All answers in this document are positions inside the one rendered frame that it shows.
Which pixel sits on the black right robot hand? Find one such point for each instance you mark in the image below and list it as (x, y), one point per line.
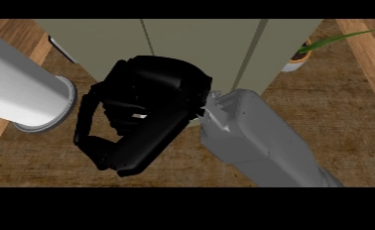
(155, 85)

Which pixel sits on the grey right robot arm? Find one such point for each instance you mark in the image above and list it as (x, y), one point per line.
(263, 135)

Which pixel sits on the olive grey cabinet door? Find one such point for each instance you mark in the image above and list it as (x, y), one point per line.
(98, 39)
(206, 42)

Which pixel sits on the olive grey cabinet side panel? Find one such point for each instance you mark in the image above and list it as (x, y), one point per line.
(278, 42)

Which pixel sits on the white cylinder with grey rim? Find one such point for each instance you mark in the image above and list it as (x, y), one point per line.
(27, 92)

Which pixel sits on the white and orange plant pot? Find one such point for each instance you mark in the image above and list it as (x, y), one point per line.
(296, 62)

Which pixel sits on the pale wooden plank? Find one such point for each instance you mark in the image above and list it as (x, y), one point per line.
(24, 39)
(361, 45)

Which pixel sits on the green plant leaf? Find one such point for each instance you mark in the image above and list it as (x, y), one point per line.
(337, 39)

